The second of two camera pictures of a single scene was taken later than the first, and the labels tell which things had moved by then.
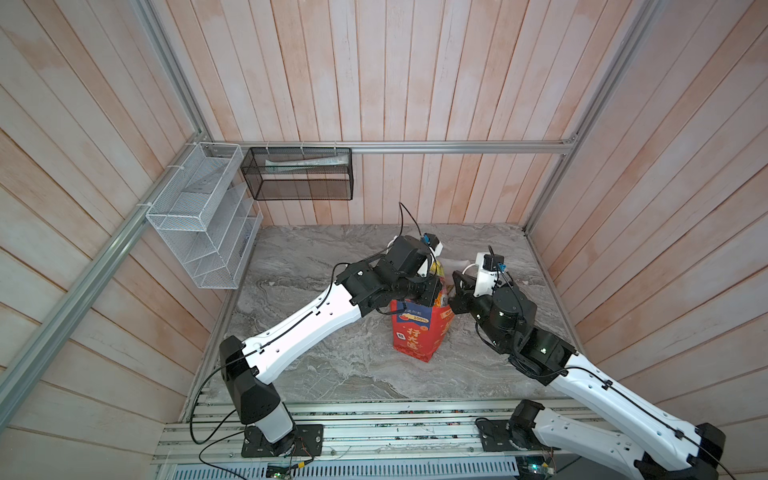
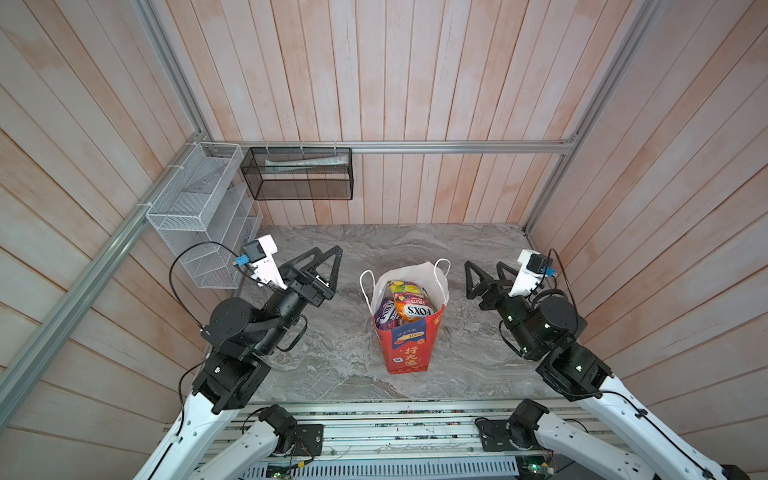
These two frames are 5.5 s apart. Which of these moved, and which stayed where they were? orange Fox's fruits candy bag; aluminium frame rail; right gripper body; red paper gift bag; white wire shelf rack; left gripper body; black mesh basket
Moved: red paper gift bag; left gripper body; right gripper body; orange Fox's fruits candy bag
Stayed: black mesh basket; white wire shelf rack; aluminium frame rail
